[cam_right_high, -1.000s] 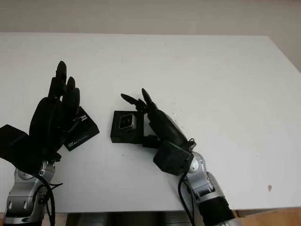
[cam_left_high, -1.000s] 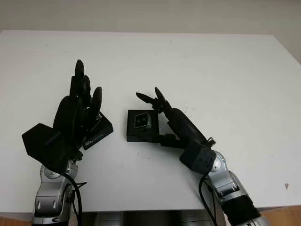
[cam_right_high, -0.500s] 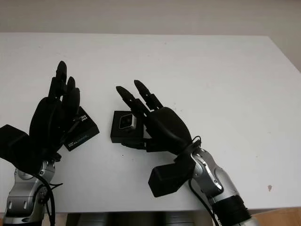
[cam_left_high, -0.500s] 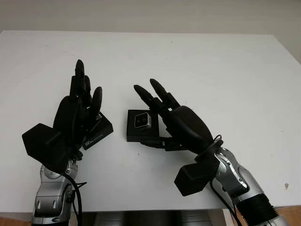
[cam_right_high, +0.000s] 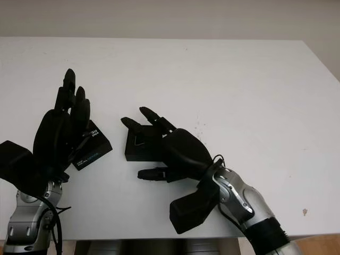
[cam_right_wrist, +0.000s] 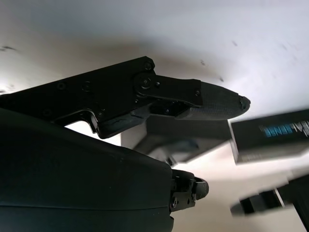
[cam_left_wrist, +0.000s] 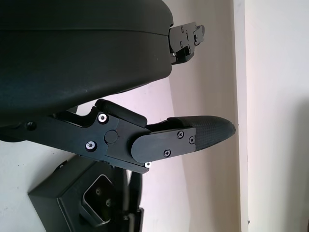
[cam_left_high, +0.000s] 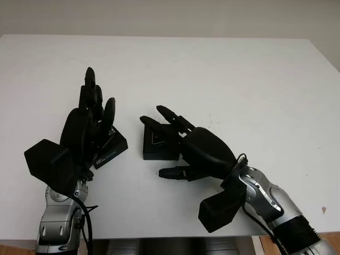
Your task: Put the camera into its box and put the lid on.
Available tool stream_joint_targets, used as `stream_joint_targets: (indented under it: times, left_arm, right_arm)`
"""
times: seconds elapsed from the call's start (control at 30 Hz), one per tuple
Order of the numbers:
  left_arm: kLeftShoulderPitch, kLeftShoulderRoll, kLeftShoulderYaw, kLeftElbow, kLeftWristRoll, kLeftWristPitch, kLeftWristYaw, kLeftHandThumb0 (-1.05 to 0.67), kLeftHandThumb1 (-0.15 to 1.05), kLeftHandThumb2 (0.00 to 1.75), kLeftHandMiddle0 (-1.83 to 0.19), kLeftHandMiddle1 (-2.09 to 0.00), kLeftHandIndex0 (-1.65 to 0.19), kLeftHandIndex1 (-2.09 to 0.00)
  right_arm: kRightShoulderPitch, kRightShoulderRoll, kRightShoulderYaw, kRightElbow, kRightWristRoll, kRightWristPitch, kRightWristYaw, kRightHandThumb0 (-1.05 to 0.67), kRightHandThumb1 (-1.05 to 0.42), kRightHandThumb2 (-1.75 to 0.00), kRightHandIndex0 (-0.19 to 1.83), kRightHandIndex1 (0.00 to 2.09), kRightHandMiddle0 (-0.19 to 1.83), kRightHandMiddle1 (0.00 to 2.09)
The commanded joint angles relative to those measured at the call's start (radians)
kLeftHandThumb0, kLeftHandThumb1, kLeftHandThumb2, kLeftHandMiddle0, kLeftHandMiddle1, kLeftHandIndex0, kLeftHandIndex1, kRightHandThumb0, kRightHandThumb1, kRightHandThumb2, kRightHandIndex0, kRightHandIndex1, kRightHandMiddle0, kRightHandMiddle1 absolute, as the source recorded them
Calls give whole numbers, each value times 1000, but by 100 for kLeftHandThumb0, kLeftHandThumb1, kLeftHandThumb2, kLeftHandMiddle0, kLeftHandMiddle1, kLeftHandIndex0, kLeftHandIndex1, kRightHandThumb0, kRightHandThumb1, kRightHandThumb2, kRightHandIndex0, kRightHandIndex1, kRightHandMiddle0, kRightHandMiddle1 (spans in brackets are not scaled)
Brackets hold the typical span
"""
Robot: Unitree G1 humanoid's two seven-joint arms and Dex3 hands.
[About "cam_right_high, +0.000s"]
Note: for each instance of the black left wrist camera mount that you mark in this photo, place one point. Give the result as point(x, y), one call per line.
point(16, 162)

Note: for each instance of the black camera box base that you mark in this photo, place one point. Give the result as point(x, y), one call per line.
point(140, 155)

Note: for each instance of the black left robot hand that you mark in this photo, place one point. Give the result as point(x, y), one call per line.
point(50, 138)

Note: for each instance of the black RealSense box lid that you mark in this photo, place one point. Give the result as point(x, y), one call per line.
point(93, 148)

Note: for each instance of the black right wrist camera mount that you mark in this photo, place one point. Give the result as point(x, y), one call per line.
point(191, 210)

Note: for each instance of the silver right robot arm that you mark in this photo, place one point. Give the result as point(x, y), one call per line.
point(247, 199)

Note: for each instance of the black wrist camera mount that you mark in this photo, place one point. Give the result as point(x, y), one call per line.
point(16, 162)
point(191, 210)

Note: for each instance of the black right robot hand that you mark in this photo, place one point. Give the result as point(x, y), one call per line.
point(183, 151)

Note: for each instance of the white table leg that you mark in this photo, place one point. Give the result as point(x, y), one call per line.
point(242, 247)

